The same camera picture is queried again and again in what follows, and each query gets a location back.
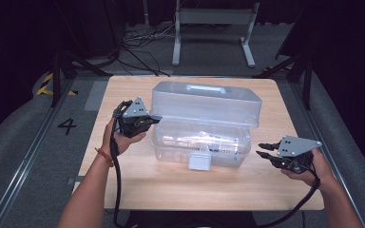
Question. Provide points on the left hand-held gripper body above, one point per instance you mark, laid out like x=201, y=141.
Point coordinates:
x=134, y=117

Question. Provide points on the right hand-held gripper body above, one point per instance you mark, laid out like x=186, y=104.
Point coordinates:
x=297, y=146

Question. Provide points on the clear plastic storage box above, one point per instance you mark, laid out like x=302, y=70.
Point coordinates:
x=202, y=104

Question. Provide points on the person's left hand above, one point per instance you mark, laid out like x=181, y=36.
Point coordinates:
x=122, y=144

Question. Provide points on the person's right hand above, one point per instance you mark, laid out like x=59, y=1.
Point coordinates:
x=320, y=171

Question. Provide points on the clear plastic packet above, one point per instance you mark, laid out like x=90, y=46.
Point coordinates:
x=199, y=141

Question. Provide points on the black tripod stand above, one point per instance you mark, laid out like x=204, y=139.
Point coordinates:
x=297, y=69
x=61, y=71

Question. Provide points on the yellow black floor tape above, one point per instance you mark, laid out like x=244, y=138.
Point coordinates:
x=46, y=88

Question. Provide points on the person's dark clothing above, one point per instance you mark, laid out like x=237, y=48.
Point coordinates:
x=190, y=220

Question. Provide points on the grey metal stand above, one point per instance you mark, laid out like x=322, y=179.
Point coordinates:
x=214, y=17

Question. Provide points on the metal floor rail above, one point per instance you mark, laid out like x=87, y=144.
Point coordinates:
x=28, y=158
x=323, y=139

